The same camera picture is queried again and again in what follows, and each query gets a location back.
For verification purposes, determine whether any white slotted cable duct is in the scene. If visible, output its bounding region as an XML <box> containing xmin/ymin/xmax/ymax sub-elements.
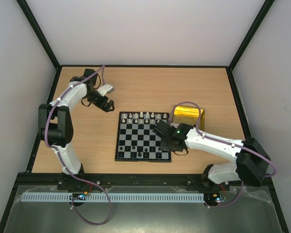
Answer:
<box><xmin>21</xmin><ymin>192</ymin><xmax>204</xmax><ymax>203</ymax></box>

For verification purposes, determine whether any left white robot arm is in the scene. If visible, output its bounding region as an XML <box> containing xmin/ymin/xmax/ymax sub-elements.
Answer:
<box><xmin>38</xmin><ymin>66</ymin><xmax>115</xmax><ymax>176</ymax></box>

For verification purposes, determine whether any black white chessboard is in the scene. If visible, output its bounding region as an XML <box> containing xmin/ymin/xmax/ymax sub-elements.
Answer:
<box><xmin>114</xmin><ymin>112</ymin><xmax>171</xmax><ymax>163</ymax></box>

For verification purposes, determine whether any gold metal tin tray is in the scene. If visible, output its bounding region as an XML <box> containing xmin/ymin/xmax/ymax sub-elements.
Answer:
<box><xmin>171</xmin><ymin>105</ymin><xmax>205</xmax><ymax>131</ymax></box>

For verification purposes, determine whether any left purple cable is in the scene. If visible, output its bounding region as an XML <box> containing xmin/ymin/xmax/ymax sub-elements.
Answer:
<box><xmin>43</xmin><ymin>64</ymin><xmax>112</xmax><ymax>225</ymax></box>

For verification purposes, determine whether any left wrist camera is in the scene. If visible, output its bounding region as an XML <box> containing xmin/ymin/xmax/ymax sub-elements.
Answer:
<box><xmin>97</xmin><ymin>84</ymin><xmax>114</xmax><ymax>96</ymax></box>

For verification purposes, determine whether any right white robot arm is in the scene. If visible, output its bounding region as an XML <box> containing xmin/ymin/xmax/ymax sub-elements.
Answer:
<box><xmin>153</xmin><ymin>120</ymin><xmax>271</xmax><ymax>190</ymax></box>

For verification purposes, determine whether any black mounting rail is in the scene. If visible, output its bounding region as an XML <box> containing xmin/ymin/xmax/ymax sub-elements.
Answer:
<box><xmin>57</xmin><ymin>173</ymin><xmax>231</xmax><ymax>191</ymax></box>

